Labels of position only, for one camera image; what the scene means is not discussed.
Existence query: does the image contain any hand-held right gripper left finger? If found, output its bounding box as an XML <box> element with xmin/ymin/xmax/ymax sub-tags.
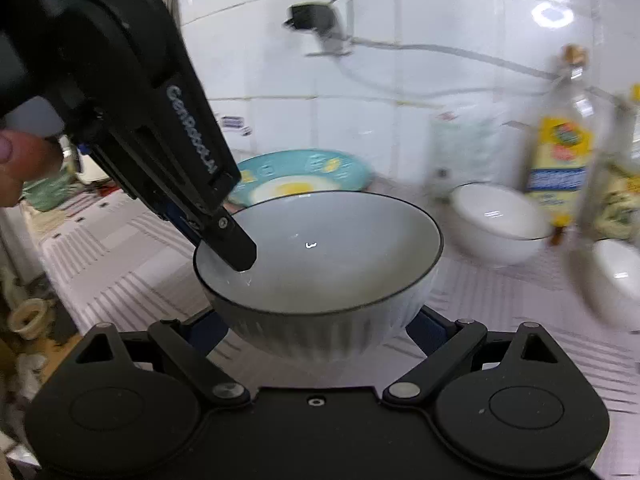
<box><xmin>74</xmin><ymin>309</ymin><xmax>249</xmax><ymax>408</ymax></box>

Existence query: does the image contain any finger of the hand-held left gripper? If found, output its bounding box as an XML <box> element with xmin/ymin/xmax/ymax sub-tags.
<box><xmin>190</xmin><ymin>207</ymin><xmax>258</xmax><ymax>272</ymax></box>
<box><xmin>125</xmin><ymin>187</ymin><xmax>203</xmax><ymax>246</ymax></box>

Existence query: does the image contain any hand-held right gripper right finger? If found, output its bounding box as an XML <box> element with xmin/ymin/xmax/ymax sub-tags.
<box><xmin>382</xmin><ymin>305</ymin><xmax>568</xmax><ymax>406</ymax></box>

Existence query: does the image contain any white ribbed bowl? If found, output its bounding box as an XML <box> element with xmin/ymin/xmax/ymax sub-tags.
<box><xmin>192</xmin><ymin>191</ymin><xmax>444</xmax><ymax>358</ymax></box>
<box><xmin>575</xmin><ymin>239</ymin><xmax>640</xmax><ymax>331</ymax></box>
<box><xmin>447</xmin><ymin>182</ymin><xmax>553</xmax><ymax>268</ymax></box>

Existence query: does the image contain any person's left hand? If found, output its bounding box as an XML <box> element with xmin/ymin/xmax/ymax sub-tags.
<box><xmin>0</xmin><ymin>130</ymin><xmax>63</xmax><ymax>208</ymax></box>

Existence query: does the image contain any striped tablecloth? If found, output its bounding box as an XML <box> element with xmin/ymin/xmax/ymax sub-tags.
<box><xmin>37</xmin><ymin>180</ymin><xmax>640</xmax><ymax>411</ymax></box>

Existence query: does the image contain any blue fried egg plate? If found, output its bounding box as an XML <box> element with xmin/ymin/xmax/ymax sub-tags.
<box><xmin>227</xmin><ymin>149</ymin><xmax>376</xmax><ymax>207</ymax></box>

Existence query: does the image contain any white seasoning bag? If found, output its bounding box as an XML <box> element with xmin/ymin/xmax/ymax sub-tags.
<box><xmin>425</xmin><ymin>107</ymin><xmax>501</xmax><ymax>196</ymax></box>

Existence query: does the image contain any black charger plug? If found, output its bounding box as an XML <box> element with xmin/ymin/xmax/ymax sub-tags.
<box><xmin>284</xmin><ymin>2</ymin><xmax>337</xmax><ymax>36</ymax></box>

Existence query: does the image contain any yellow label cooking wine bottle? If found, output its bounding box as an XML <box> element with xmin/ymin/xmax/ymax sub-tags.
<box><xmin>520</xmin><ymin>44</ymin><xmax>598</xmax><ymax>246</ymax></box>

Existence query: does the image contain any clear vinegar bottle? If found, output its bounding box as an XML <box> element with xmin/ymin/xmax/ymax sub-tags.
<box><xmin>575</xmin><ymin>85</ymin><xmax>640</xmax><ymax>246</ymax></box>

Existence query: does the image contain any small wall sticker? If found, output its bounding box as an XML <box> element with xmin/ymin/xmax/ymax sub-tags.
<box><xmin>220</xmin><ymin>115</ymin><xmax>253</xmax><ymax>137</ymax></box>

